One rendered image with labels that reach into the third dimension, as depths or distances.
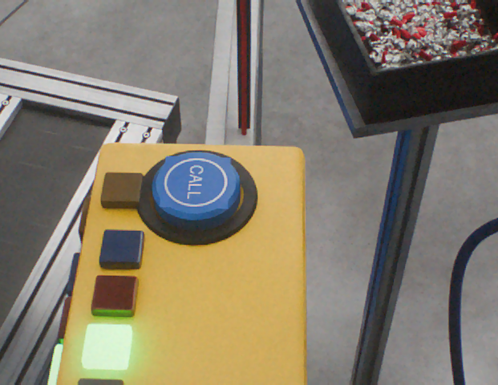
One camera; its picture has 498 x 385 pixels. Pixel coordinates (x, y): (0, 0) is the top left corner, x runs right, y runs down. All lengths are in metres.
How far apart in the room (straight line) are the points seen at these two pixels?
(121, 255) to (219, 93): 0.39
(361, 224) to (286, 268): 1.38
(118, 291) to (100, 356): 0.03
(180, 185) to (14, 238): 1.13
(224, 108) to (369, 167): 1.13
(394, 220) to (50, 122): 0.87
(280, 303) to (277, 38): 1.78
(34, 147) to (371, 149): 0.71
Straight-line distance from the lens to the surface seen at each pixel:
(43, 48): 2.16
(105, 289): 0.37
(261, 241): 0.39
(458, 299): 1.08
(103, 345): 0.36
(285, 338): 0.36
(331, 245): 1.72
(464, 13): 0.85
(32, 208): 1.55
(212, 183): 0.39
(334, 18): 0.84
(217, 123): 0.73
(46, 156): 1.62
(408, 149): 0.89
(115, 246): 0.38
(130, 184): 0.40
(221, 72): 0.77
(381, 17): 0.83
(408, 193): 0.96
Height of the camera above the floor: 1.38
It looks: 51 degrees down
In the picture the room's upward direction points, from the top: straight up
